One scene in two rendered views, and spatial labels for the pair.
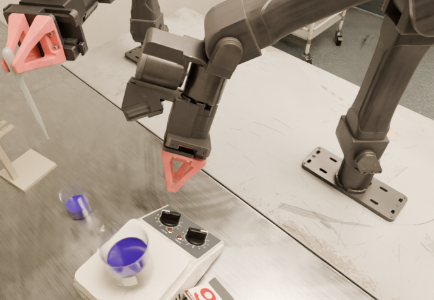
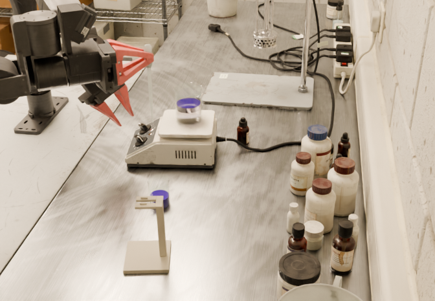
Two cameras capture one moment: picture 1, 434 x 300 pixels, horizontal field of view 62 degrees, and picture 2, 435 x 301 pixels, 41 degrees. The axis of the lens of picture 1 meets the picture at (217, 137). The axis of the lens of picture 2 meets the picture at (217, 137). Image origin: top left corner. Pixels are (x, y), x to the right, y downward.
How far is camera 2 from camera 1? 140 cm
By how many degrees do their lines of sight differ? 89
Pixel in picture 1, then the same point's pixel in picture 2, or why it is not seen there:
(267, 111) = not seen: outside the picture
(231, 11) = (63, 0)
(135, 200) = (128, 185)
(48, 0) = (88, 44)
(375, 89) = not seen: hidden behind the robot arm
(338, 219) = (79, 114)
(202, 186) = (90, 164)
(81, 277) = (209, 131)
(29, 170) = (149, 251)
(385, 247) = not seen: hidden behind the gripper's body
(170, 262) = (173, 113)
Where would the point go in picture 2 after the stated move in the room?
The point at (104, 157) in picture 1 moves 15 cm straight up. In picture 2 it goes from (96, 222) to (87, 157)
